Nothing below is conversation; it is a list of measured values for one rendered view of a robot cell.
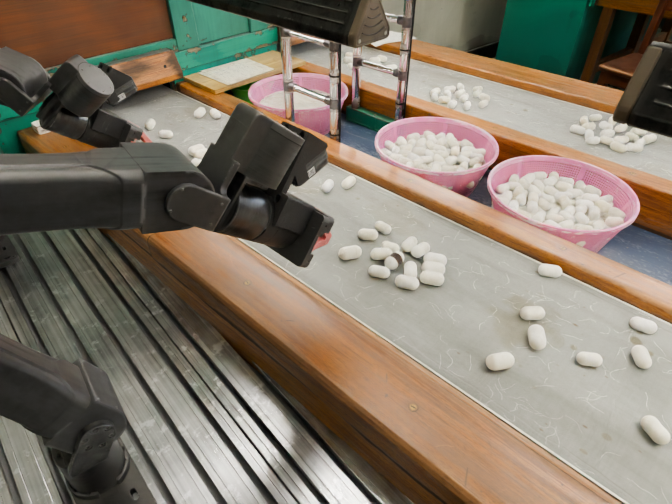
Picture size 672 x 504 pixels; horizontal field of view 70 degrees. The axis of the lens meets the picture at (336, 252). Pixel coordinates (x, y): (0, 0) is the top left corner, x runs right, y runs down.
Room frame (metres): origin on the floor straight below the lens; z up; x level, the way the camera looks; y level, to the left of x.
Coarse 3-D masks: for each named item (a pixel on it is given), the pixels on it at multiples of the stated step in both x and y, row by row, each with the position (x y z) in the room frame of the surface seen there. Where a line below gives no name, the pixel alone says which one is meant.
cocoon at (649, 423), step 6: (642, 420) 0.31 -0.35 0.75; (648, 420) 0.30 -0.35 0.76; (654, 420) 0.30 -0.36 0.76; (642, 426) 0.30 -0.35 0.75; (648, 426) 0.30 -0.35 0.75; (654, 426) 0.30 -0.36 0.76; (660, 426) 0.29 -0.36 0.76; (648, 432) 0.29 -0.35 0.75; (654, 432) 0.29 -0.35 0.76; (660, 432) 0.29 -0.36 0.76; (666, 432) 0.29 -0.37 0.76; (654, 438) 0.29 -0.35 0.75; (660, 438) 0.28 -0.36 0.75; (666, 438) 0.28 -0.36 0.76; (660, 444) 0.28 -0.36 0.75
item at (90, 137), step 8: (88, 120) 0.74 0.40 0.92; (88, 128) 0.73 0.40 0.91; (128, 128) 0.76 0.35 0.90; (136, 128) 0.77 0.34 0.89; (80, 136) 0.73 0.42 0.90; (88, 136) 0.73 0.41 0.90; (96, 136) 0.74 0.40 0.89; (104, 136) 0.75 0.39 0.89; (128, 136) 0.75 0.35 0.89; (88, 144) 0.75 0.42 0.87; (96, 144) 0.74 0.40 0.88; (104, 144) 0.75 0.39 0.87; (112, 144) 0.76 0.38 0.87
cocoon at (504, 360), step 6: (492, 354) 0.40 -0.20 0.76; (498, 354) 0.39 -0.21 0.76; (504, 354) 0.39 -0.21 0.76; (510, 354) 0.39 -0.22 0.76; (486, 360) 0.39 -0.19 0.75; (492, 360) 0.39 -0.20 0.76; (498, 360) 0.39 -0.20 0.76; (504, 360) 0.39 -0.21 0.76; (510, 360) 0.39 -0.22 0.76; (492, 366) 0.38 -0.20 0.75; (498, 366) 0.38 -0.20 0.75; (504, 366) 0.38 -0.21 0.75; (510, 366) 0.38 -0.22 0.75
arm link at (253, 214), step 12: (240, 180) 0.40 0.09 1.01; (252, 180) 0.41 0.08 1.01; (228, 192) 0.40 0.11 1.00; (240, 192) 0.40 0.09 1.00; (252, 192) 0.42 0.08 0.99; (264, 192) 0.44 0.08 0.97; (240, 204) 0.39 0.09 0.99; (252, 204) 0.40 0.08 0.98; (264, 204) 0.42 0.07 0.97; (228, 216) 0.39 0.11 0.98; (240, 216) 0.39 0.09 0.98; (252, 216) 0.40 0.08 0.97; (264, 216) 0.41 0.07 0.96; (216, 228) 0.39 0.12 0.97; (228, 228) 0.38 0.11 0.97; (240, 228) 0.39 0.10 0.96; (252, 228) 0.40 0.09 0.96; (264, 228) 0.41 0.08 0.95
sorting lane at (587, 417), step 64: (192, 128) 1.10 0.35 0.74; (320, 192) 0.81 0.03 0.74; (384, 192) 0.81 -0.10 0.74; (320, 256) 0.61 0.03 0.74; (448, 256) 0.61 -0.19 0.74; (512, 256) 0.61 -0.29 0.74; (384, 320) 0.47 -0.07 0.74; (448, 320) 0.47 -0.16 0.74; (512, 320) 0.47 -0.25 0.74; (576, 320) 0.47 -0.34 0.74; (512, 384) 0.36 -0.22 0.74; (576, 384) 0.36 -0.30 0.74; (640, 384) 0.36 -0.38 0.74; (576, 448) 0.28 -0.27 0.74; (640, 448) 0.28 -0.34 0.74
